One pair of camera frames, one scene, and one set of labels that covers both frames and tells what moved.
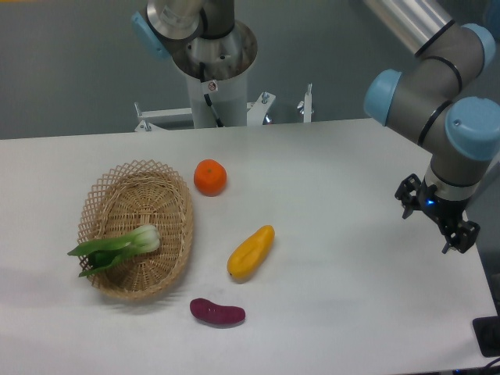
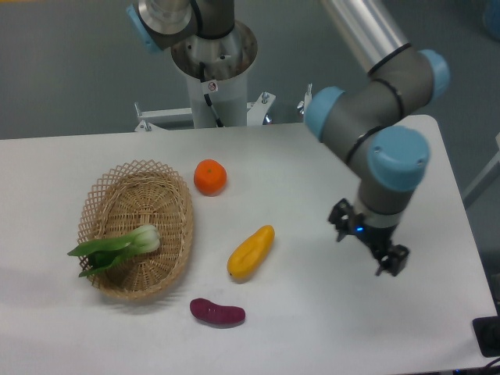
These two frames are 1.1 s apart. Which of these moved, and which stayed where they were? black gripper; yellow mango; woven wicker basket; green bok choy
Moved: black gripper
Stayed: green bok choy; yellow mango; woven wicker basket
